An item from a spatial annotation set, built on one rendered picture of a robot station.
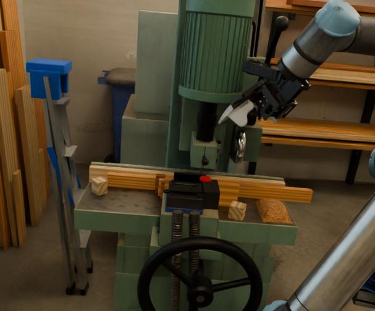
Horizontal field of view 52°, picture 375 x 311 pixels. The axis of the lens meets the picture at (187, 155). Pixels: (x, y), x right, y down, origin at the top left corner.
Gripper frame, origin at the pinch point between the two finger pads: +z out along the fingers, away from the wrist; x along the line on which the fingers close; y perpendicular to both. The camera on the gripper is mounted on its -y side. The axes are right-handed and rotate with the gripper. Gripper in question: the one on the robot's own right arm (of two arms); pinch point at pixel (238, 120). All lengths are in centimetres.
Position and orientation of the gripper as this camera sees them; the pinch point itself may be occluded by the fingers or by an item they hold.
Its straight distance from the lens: 98.0
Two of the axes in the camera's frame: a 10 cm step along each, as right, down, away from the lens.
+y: 4.6, 8.1, -3.8
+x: 7.6, -1.3, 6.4
